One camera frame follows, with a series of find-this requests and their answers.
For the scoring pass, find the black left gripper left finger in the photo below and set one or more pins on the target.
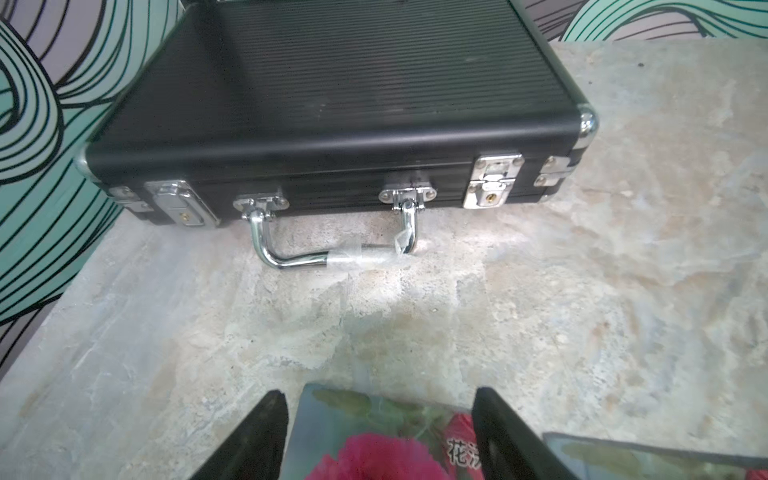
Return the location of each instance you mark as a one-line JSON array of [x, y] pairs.
[[255, 449]]

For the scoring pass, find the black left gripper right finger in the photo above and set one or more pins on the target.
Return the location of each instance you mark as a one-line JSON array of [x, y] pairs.
[[508, 448]]

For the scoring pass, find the hollyhock seed packet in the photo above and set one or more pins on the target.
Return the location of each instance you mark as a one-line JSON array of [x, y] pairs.
[[590, 458], [344, 434]]

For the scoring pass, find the black aluminium briefcase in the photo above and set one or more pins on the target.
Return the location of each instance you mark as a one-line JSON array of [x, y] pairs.
[[328, 126]]

